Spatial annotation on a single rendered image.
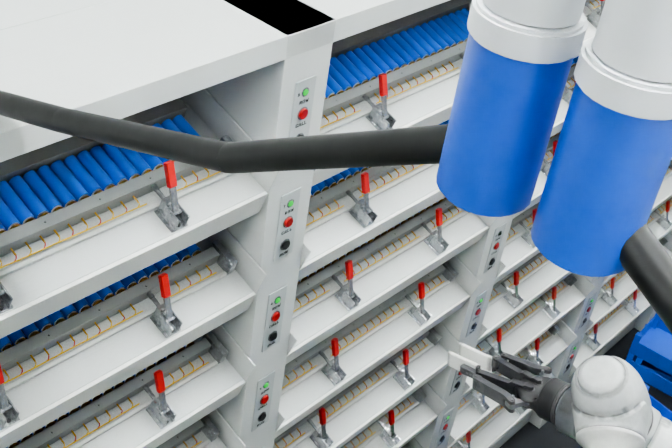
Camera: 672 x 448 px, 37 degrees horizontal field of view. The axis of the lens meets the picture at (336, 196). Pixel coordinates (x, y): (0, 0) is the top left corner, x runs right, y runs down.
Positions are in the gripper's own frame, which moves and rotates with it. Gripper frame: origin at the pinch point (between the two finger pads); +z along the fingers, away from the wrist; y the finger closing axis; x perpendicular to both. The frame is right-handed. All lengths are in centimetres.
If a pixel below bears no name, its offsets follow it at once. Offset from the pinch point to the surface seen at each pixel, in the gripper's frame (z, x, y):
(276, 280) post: 12.4, 28.6, -35.8
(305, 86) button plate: 5, 62, -35
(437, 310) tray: 22.0, -7.8, 19.7
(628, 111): -66, 91, -84
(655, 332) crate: 33, -91, 164
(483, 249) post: 18.0, 4.1, 30.2
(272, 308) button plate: 13.4, 23.2, -36.1
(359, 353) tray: 23.4, -6.9, -4.0
